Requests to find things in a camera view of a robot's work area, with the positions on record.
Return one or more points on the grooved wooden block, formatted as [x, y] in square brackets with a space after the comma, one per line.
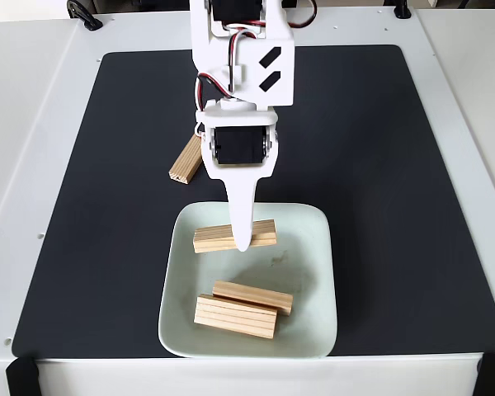
[253, 296]
[185, 165]
[212, 239]
[233, 317]

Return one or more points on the pale green square plate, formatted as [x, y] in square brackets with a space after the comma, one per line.
[305, 268]

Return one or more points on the black table mat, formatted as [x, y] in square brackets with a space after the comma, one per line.
[107, 247]

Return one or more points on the black table clamp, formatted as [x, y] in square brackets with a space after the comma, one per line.
[84, 16]
[402, 10]

